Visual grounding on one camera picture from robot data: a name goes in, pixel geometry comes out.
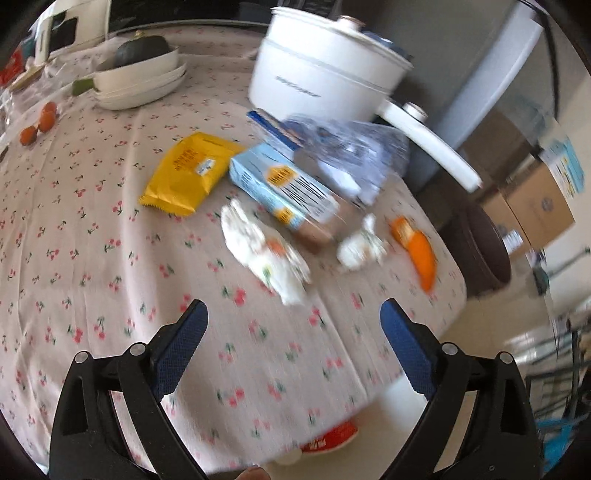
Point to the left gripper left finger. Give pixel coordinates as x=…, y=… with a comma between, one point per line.
x=87, y=440

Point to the red instant noodle cup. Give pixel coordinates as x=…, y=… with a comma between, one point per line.
x=335, y=439

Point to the small tissue ball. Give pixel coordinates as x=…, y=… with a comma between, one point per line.
x=363, y=247

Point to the white tissue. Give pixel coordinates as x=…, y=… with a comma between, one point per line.
x=266, y=254

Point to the yellow snack wrapper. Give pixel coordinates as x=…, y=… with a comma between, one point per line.
x=188, y=173

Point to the light blue cookie package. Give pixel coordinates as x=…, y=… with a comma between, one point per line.
x=315, y=214

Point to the white plastic trash bin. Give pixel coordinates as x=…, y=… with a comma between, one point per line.
x=384, y=427

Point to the brown round waste bin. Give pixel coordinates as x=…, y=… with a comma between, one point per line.
x=478, y=249

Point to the orange peel wrapper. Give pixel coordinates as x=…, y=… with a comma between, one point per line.
x=419, y=249

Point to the cherry print tablecloth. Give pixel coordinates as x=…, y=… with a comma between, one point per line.
x=85, y=267

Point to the lower cardboard box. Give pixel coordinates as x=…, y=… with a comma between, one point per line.
x=507, y=225

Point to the cardboard box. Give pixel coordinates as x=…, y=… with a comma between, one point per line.
x=540, y=207
x=507, y=225

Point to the upper cardboard box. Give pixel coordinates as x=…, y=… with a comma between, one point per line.
x=540, y=207

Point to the light blue carton box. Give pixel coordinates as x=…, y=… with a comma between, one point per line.
x=561, y=160

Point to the crumpled clear plastic bag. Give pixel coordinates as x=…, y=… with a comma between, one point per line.
x=354, y=159

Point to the stacked white bowls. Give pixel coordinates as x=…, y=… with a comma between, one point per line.
x=136, y=84

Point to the small blue card packet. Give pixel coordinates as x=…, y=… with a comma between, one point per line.
x=273, y=132

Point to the dark green squash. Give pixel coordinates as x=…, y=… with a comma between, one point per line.
x=140, y=48

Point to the cream air fryer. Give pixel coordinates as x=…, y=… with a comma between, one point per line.
x=70, y=25

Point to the white electric cooking pot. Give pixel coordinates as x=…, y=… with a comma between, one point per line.
x=311, y=65

